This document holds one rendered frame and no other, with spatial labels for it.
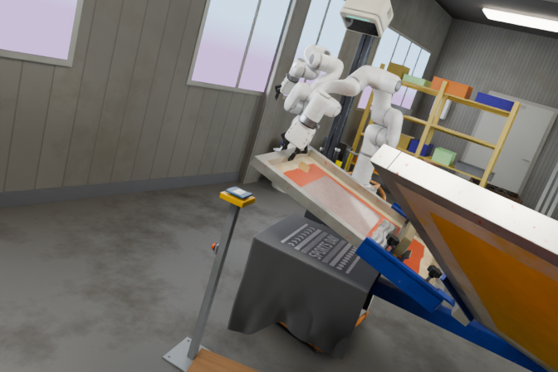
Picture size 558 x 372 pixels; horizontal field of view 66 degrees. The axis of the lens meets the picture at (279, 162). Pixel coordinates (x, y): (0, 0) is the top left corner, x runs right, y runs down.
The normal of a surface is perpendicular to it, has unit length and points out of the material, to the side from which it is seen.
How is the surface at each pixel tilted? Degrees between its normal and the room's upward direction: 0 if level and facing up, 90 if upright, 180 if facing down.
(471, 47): 90
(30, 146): 90
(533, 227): 58
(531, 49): 90
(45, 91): 90
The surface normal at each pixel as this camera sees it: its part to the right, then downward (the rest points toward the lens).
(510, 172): -0.56, 0.04
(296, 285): -0.38, 0.14
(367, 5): -0.38, -0.38
